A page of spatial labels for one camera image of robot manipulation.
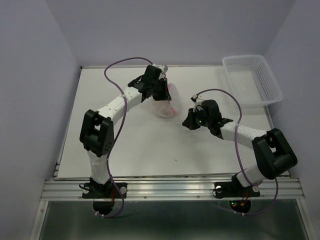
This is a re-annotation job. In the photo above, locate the white plastic basket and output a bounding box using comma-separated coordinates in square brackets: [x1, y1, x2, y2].
[222, 54, 284, 108]

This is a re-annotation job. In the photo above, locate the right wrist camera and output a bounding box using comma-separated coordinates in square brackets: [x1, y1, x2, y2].
[191, 94, 204, 112]

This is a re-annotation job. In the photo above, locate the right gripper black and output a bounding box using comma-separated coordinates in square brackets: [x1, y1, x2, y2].
[180, 106, 211, 130]

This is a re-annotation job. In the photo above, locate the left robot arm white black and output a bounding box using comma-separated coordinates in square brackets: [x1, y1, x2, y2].
[79, 64, 172, 197]

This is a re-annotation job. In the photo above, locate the aluminium rail frame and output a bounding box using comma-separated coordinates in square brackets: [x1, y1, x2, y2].
[31, 66, 315, 240]

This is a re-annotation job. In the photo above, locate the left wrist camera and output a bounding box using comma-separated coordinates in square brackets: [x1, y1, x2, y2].
[153, 63, 168, 74]

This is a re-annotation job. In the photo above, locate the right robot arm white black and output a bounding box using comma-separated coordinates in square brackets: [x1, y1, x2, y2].
[182, 99, 298, 199]

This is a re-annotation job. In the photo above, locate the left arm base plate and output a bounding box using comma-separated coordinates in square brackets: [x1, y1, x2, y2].
[79, 181, 121, 199]

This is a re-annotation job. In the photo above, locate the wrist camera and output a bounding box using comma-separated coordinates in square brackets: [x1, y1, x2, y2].
[153, 63, 168, 74]
[191, 94, 204, 112]

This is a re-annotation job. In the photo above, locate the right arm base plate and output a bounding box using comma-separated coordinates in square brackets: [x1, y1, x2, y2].
[212, 175, 261, 199]

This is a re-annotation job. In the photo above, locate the white mesh laundry bag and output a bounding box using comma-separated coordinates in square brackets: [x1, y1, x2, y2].
[153, 83, 181, 118]

